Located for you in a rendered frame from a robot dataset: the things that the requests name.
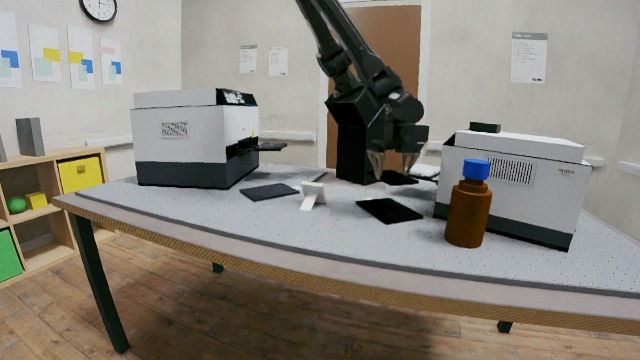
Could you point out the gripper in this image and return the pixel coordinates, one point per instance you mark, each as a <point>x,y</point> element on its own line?
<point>399,148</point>

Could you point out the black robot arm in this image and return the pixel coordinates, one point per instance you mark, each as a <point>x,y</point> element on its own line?
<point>367,63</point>

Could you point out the brown bottle with blue cap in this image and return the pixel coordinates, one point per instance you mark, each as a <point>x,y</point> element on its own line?
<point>469,206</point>

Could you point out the white multi-well plate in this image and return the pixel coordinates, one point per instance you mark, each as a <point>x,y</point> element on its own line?
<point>424,172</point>

